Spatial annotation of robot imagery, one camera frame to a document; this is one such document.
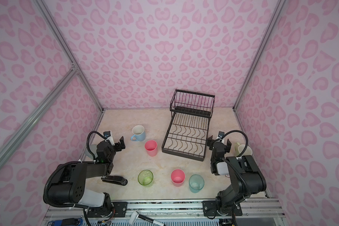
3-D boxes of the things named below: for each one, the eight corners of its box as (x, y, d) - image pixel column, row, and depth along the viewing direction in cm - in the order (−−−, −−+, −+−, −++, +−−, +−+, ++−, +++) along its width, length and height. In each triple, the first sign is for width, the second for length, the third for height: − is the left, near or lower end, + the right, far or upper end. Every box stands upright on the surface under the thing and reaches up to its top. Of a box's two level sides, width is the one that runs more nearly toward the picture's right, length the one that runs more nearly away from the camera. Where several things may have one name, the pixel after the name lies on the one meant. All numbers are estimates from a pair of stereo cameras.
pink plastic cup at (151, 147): (146, 156, 94) (143, 149, 86) (147, 147, 98) (145, 140, 91) (157, 156, 94) (155, 149, 86) (158, 147, 98) (156, 140, 91)
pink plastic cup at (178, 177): (171, 186, 83) (170, 181, 75) (171, 175, 87) (170, 168, 79) (184, 186, 83) (185, 181, 75) (184, 175, 87) (184, 168, 79)
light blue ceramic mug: (133, 144, 100) (130, 137, 92) (136, 133, 106) (133, 125, 99) (145, 144, 100) (142, 137, 92) (147, 133, 106) (144, 124, 99)
